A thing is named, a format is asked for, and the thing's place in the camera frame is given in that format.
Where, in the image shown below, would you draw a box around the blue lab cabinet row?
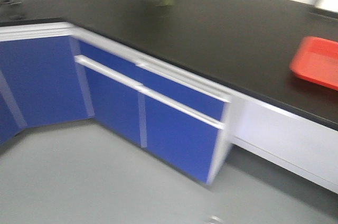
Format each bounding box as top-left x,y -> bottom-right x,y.
1,0 -> 337,192

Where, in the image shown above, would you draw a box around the red plastic tray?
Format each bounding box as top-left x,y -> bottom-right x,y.
289,36 -> 337,90

